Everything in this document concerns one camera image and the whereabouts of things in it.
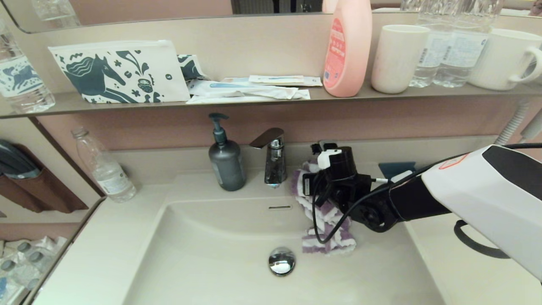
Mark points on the grey pump soap bottle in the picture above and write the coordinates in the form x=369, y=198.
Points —
x=227, y=168

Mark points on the black hair dryer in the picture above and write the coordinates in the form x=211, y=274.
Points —
x=15, y=163

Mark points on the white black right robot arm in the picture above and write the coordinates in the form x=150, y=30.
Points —
x=487, y=195

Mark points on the small white horse print pouch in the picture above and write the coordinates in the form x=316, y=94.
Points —
x=190, y=67

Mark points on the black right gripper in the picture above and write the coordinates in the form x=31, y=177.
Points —
x=345, y=173

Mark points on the brown fabric bag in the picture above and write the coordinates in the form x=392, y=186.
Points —
x=46, y=192

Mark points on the slim packet with blue stripe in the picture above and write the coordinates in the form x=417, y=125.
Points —
x=276, y=79

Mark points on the chrome sink drain stopper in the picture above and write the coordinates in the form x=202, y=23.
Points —
x=281, y=262

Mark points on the shrink wrapped water bottle pack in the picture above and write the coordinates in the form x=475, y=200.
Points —
x=25, y=267

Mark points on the chrome faucet spout body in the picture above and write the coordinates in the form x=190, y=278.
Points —
x=275, y=169

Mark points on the grey hair dryer handset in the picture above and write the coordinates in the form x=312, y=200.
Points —
x=532, y=131

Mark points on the white toothbrush packet blue print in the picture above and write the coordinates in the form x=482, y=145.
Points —
x=241, y=89

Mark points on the dark blue tray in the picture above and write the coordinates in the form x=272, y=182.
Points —
x=394, y=168

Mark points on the clear nearly empty plastic bottle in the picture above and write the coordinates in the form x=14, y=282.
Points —
x=106, y=173

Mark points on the purple white striped towel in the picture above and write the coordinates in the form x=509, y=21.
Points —
x=313, y=245

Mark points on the pink lotion bottle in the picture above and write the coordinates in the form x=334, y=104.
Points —
x=349, y=51

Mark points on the large white horse print pouch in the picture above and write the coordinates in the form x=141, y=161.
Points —
x=123, y=73

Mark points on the clear labelled water bottle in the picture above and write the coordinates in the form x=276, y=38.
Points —
x=462, y=55
x=423, y=72

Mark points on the grey wall shelf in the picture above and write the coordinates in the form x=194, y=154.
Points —
x=423, y=95

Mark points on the long plain white packet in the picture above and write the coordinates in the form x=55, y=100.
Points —
x=254, y=99

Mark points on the water bottle blue horse label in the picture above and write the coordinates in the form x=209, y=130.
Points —
x=23, y=81

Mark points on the beige ceramic sink basin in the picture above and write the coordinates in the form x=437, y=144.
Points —
x=211, y=254

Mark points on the wide flat white packet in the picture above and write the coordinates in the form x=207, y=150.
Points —
x=314, y=81

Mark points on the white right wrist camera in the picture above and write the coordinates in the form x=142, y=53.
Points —
x=326, y=160

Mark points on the wall mirror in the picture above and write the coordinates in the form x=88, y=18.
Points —
x=148, y=8

